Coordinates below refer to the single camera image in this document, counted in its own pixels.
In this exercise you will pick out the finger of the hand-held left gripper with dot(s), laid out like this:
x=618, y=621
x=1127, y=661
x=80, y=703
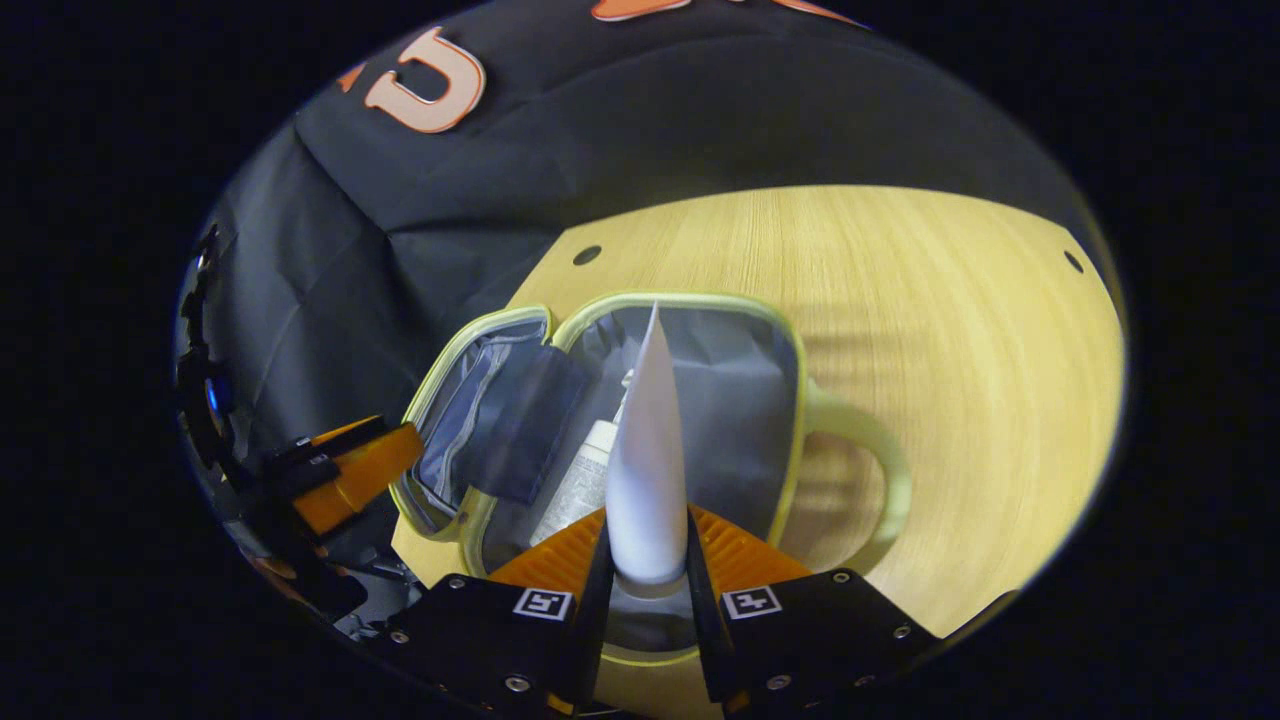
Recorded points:
x=325, y=448
x=360, y=478

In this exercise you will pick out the white squeeze tube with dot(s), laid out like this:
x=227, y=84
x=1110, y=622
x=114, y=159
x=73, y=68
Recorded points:
x=648, y=480

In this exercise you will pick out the pale yellow suitcase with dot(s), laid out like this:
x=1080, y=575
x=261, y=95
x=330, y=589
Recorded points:
x=730, y=420

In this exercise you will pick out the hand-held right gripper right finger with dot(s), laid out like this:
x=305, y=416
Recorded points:
x=705, y=620

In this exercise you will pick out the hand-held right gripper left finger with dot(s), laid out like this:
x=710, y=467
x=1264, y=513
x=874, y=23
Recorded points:
x=592, y=630

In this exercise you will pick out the white pump bottle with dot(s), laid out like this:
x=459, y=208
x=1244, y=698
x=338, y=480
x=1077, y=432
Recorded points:
x=580, y=485

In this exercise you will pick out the black backdrop cloth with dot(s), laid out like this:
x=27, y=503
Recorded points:
x=650, y=120

